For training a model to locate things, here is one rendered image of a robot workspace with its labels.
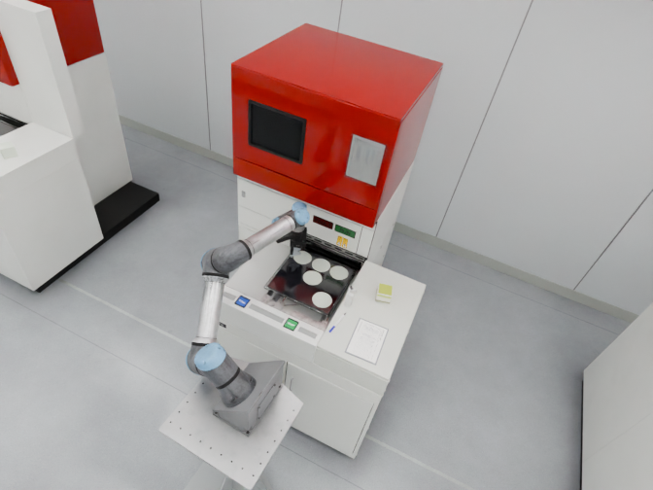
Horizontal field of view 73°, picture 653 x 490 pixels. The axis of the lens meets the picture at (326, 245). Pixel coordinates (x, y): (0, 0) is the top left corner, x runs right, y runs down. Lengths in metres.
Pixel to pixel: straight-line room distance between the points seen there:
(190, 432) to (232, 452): 0.19
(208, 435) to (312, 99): 1.45
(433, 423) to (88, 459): 2.01
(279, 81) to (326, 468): 2.08
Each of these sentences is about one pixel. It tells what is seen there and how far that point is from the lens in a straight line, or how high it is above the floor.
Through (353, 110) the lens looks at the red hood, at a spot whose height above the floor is 1.79.
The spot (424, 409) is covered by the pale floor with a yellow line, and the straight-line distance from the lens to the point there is 3.10.
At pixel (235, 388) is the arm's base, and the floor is 1.02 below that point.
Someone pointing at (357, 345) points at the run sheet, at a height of 0.97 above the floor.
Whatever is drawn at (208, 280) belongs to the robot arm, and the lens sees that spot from 1.95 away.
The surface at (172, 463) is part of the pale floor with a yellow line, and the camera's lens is 2.84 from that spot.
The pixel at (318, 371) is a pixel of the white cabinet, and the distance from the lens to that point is 2.17.
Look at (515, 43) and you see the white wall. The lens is 3.29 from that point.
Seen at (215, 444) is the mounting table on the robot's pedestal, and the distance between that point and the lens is 1.96.
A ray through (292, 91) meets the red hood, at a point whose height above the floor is 1.78.
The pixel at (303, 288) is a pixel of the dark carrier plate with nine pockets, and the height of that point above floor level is 0.90.
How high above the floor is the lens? 2.63
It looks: 43 degrees down
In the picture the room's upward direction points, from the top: 10 degrees clockwise
